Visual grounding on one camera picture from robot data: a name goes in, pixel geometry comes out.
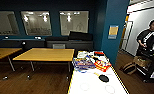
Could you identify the white game box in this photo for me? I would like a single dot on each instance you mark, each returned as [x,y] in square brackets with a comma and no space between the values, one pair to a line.
[82,54]

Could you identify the dark sofa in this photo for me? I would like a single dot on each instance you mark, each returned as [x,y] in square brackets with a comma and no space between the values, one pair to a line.
[79,36]

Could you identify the flat red item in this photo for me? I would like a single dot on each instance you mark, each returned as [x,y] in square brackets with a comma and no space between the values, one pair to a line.
[99,53]

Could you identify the long wooden desk table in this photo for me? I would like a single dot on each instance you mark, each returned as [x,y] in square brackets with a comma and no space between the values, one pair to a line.
[46,54]
[6,51]

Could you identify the small white-top table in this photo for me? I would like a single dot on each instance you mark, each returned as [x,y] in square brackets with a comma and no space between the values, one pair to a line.
[96,83]

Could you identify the brown floor bag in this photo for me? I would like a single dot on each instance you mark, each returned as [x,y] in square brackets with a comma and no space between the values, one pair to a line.
[129,68]

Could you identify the brown cardboard box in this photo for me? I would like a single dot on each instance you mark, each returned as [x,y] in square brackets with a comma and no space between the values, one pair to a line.
[141,61]

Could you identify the person in dark shirt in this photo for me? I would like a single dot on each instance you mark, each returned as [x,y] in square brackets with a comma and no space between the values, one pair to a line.
[148,36]

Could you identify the black wheeled cart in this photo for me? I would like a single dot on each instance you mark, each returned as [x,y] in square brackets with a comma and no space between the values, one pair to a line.
[153,68]

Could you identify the dark wall window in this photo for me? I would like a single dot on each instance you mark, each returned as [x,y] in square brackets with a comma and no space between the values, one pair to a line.
[36,23]
[4,23]
[74,22]

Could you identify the yellow wall notice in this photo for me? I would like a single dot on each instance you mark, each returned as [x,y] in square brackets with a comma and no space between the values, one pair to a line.
[113,31]

